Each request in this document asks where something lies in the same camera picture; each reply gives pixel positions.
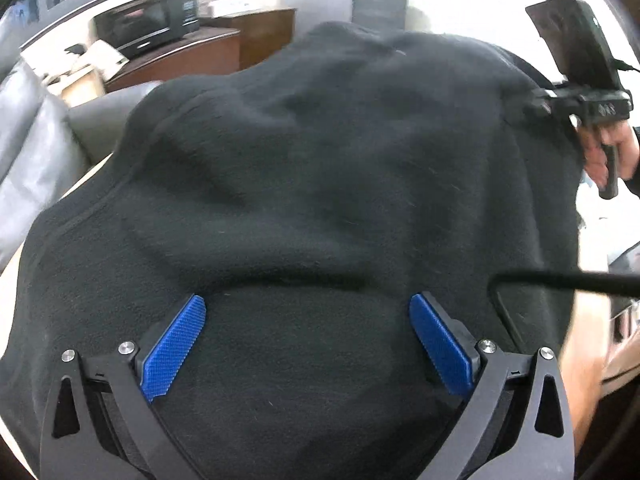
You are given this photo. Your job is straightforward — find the person's right hand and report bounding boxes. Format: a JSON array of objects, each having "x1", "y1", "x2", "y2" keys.
[{"x1": 577, "y1": 121, "x2": 638, "y2": 188}]

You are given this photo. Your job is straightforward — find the grey leather sofa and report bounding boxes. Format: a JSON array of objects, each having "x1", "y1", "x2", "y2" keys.
[{"x1": 0, "y1": 57, "x2": 163, "y2": 271}]

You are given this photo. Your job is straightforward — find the black cable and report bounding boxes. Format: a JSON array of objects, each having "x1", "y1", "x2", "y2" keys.
[{"x1": 487, "y1": 270, "x2": 640, "y2": 356}]

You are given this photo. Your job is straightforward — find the dark framed board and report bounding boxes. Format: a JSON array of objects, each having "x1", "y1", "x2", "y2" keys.
[{"x1": 351, "y1": 0, "x2": 410, "y2": 36}]

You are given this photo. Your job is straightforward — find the cardboard box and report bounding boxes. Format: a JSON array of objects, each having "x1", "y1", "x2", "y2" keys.
[{"x1": 47, "y1": 67, "x2": 107, "y2": 108}]

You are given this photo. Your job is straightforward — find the white papers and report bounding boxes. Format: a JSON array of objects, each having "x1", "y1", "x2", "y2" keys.
[{"x1": 75, "y1": 40, "x2": 130, "y2": 81}]

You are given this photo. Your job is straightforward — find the black fleece sweater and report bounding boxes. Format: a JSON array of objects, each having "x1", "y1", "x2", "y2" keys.
[{"x1": 0, "y1": 21, "x2": 586, "y2": 480}]

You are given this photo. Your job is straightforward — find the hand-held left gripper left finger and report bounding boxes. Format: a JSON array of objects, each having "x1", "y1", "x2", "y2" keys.
[{"x1": 39, "y1": 294, "x2": 207, "y2": 480}]

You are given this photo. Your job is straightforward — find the black microwave oven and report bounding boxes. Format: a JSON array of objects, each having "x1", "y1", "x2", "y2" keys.
[{"x1": 93, "y1": 0, "x2": 201, "y2": 59}]

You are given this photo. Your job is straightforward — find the brown wooden cabinet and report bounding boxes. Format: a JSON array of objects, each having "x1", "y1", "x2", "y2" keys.
[{"x1": 105, "y1": 7, "x2": 297, "y2": 93}]

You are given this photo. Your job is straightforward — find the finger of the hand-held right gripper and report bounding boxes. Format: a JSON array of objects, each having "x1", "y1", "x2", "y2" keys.
[{"x1": 505, "y1": 87, "x2": 553, "y2": 123}]

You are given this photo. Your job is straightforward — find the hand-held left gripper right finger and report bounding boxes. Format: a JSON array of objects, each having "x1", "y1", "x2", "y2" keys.
[{"x1": 409, "y1": 292, "x2": 575, "y2": 480}]

